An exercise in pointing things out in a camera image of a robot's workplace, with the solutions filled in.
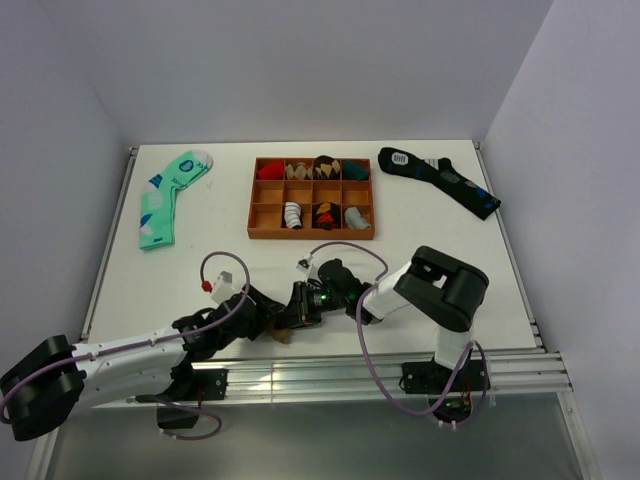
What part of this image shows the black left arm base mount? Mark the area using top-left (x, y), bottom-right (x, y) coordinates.
top-left (135, 369), bottom-right (228, 440)

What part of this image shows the dark teal rolled sock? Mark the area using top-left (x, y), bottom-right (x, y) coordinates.
top-left (342, 160), bottom-right (370, 181)

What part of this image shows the white striped rolled sock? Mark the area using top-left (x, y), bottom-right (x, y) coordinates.
top-left (283, 202), bottom-right (302, 230)

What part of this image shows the black blue patterned sock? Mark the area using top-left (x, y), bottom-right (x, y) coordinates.
top-left (378, 147), bottom-right (501, 220)

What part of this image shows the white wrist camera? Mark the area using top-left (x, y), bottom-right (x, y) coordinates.
top-left (296, 254), bottom-right (314, 277)
top-left (210, 271), bottom-right (238, 307)

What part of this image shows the brown argyle rolled sock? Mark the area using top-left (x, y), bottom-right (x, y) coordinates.
top-left (313, 155), bottom-right (341, 180)

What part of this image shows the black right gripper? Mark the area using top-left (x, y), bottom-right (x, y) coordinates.
top-left (275, 280), bottom-right (349, 331)

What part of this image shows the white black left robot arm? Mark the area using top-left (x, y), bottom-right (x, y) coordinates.
top-left (1, 288), bottom-right (285, 442)

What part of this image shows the orange compartment tray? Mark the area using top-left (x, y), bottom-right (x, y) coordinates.
top-left (247, 157), bottom-right (376, 240)

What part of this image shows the black red argyle rolled sock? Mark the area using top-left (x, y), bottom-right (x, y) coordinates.
top-left (312, 202), bottom-right (341, 231)

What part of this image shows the beige argyle rolled sock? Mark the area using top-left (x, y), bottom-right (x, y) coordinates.
top-left (285, 162), bottom-right (313, 180)

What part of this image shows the tan brown ribbed sock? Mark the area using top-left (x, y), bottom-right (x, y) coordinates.
top-left (266, 324), bottom-right (292, 345)

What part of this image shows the mint green patterned sock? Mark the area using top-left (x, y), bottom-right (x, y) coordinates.
top-left (139, 150), bottom-right (213, 251)

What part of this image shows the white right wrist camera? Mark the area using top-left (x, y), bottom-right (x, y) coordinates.
top-left (296, 254), bottom-right (314, 277)

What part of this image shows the grey rolled sock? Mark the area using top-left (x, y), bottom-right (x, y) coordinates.
top-left (344, 206), bottom-right (372, 230)

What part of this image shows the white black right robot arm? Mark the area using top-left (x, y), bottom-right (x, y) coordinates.
top-left (271, 246), bottom-right (489, 390)

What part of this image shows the aluminium table edge rail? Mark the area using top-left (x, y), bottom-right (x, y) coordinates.
top-left (81, 141), bottom-right (570, 403)

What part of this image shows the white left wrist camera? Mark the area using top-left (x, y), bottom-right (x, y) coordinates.
top-left (210, 271), bottom-right (238, 307)

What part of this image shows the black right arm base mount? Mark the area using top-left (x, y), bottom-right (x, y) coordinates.
top-left (399, 359), bottom-right (491, 424)

